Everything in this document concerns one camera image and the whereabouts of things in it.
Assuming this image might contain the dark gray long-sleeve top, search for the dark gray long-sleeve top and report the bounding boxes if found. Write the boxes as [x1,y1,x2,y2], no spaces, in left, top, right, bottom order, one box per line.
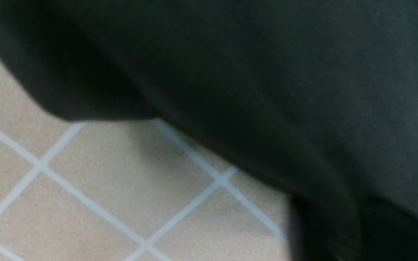
[0,0,418,261]

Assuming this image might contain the beige checkered tablecloth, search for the beige checkered tablecloth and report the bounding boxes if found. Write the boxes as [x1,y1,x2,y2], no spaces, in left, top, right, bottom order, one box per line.
[0,64,291,261]

